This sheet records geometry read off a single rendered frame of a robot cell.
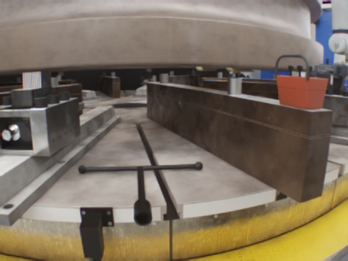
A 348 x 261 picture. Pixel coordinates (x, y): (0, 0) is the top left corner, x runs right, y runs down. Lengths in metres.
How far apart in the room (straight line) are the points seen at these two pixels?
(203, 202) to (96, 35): 0.99
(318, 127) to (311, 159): 0.13
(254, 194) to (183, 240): 0.37
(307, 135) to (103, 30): 1.11
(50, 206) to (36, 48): 0.89
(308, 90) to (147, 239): 0.89
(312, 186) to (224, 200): 0.38
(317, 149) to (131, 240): 0.85
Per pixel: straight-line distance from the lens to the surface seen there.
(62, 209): 1.19
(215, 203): 1.20
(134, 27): 1.56
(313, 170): 1.20
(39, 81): 1.50
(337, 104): 2.27
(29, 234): 1.36
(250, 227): 1.40
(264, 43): 1.91
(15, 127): 1.45
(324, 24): 6.84
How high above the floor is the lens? 0.83
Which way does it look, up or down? 12 degrees down
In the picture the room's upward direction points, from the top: straight up
